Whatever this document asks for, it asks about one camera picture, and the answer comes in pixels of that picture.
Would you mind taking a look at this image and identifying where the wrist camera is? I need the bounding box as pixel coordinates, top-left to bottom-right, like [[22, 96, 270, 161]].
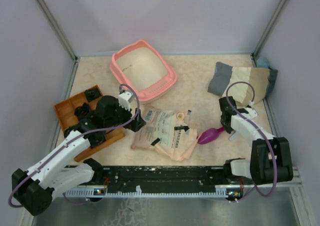
[[245, 105, 259, 119], [118, 91, 135, 111]]

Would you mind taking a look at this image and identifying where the pink litter box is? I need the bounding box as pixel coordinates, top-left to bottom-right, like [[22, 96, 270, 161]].
[[109, 40, 178, 104]]

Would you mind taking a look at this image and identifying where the black ring in tray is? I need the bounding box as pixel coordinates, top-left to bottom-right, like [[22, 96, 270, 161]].
[[74, 103, 92, 119]]

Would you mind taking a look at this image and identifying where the grey beige folded cloth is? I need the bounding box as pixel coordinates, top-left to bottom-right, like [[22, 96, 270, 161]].
[[207, 62, 278, 106]]

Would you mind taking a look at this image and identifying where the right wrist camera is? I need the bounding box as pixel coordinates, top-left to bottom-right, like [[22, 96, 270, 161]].
[[245, 105, 259, 119]]

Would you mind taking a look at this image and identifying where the orange compartment tray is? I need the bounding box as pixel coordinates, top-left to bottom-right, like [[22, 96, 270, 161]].
[[54, 85, 125, 163]]

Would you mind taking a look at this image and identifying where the purple plastic scoop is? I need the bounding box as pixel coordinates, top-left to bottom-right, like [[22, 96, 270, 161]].
[[197, 127, 225, 145]]

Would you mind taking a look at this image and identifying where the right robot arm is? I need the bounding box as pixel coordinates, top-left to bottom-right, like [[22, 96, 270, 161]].
[[219, 96, 294, 185]]

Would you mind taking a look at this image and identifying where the blue cloth in corner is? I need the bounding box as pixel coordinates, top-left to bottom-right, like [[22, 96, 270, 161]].
[[256, 56, 271, 69]]

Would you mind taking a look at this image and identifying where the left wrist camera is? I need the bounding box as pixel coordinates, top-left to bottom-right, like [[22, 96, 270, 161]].
[[118, 91, 135, 111]]

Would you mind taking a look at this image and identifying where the beige cat litter bag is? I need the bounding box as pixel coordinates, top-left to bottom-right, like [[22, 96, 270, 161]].
[[131, 104, 199, 161]]

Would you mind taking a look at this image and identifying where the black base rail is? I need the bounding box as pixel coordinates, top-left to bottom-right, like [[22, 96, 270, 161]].
[[74, 164, 251, 196]]

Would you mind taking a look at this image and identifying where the black part in tray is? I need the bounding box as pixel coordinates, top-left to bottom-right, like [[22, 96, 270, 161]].
[[84, 87, 102, 102]]

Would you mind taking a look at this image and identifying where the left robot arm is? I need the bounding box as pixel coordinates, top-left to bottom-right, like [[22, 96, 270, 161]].
[[8, 90, 146, 216]]

